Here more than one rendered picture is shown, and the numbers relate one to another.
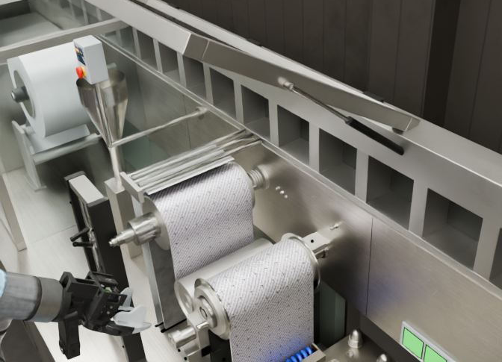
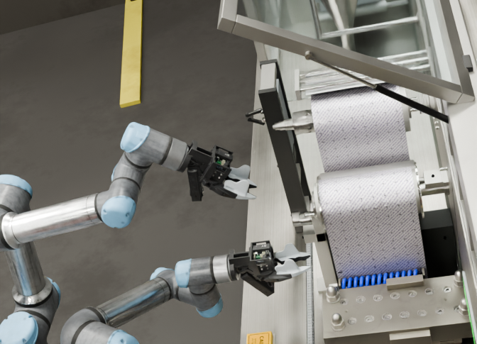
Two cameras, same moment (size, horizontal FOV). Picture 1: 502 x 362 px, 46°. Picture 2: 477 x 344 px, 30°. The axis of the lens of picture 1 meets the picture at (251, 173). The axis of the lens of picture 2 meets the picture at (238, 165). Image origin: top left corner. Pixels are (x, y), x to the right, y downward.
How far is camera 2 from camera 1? 1.24 m
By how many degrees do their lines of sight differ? 38
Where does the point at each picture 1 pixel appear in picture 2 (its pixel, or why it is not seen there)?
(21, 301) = (154, 152)
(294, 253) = (404, 181)
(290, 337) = (396, 254)
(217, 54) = (243, 30)
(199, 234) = (346, 140)
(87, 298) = (204, 163)
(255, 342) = (354, 244)
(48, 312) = (172, 164)
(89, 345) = (277, 206)
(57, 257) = not seen: hidden behind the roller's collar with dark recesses
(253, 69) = (275, 41)
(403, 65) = not seen: outside the picture
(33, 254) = not seen: hidden behind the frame
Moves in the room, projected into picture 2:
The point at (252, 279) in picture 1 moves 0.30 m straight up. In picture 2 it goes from (354, 191) to (334, 95)
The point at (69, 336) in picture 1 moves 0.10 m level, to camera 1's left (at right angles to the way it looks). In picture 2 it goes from (192, 185) to (162, 176)
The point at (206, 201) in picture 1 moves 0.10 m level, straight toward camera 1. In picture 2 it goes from (355, 113) to (339, 136)
